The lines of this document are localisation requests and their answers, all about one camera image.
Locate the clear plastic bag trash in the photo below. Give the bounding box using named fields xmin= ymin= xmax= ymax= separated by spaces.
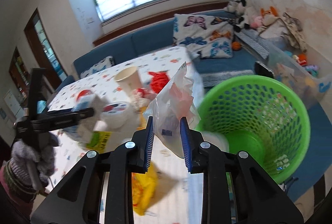
xmin=144 ymin=63 xmax=200 ymax=158

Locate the beige paper cup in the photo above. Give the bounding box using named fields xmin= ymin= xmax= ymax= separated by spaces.
xmin=114 ymin=66 xmax=143 ymax=97

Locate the red yarn pompom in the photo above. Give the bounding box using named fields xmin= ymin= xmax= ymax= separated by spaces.
xmin=148 ymin=71 xmax=170 ymax=94

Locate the grey gloved left hand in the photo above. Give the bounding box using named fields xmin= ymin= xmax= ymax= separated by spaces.
xmin=10 ymin=133 xmax=59 ymax=191

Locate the green yellow snack packet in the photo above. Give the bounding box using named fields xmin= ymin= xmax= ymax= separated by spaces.
xmin=85 ymin=131 xmax=112 ymax=153

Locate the white plastic lidded tub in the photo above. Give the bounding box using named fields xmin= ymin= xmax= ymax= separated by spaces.
xmin=100 ymin=102 xmax=129 ymax=129

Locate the crumpled red white wrapper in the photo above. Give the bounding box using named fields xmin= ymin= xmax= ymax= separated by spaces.
xmin=130 ymin=88 xmax=157 ymax=111

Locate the yellow snack wrapper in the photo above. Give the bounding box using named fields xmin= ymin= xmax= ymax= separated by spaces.
xmin=132 ymin=164 xmax=158 ymax=215

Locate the small butterfly pillow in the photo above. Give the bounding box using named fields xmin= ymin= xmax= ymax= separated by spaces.
xmin=80 ymin=56 xmax=115 ymax=79

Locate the grey striped mat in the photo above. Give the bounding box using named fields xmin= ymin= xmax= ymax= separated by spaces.
xmin=200 ymin=69 xmax=254 ymax=88

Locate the brown wooden door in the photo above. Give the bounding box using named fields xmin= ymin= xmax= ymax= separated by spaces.
xmin=24 ymin=9 xmax=67 ymax=90

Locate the green plastic waste basket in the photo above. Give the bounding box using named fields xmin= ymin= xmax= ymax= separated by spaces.
xmin=196 ymin=75 xmax=311 ymax=184

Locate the small orange ball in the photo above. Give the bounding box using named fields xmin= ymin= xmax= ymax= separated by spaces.
xmin=232 ymin=41 xmax=242 ymax=51

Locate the large butterfly pillow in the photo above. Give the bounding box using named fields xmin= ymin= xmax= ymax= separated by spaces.
xmin=173 ymin=14 xmax=234 ymax=58

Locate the grey patterned folded cloth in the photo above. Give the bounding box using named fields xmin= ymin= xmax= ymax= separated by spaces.
xmin=235 ymin=29 xmax=271 ymax=60

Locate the clear plastic storage bin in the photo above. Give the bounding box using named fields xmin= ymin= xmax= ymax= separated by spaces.
xmin=267 ymin=44 xmax=331 ymax=109

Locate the pink plush toy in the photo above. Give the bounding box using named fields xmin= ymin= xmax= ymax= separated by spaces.
xmin=250 ymin=16 xmax=263 ymax=30

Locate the black white plush cow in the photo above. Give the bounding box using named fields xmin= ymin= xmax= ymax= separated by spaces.
xmin=223 ymin=0 xmax=258 ymax=32

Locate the beige patterned crumpled cloth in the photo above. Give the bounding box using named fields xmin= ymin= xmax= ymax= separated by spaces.
xmin=281 ymin=12 xmax=307 ymax=53

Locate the orange fox plush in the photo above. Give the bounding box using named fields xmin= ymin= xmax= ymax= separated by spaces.
xmin=261 ymin=6 xmax=278 ymax=26

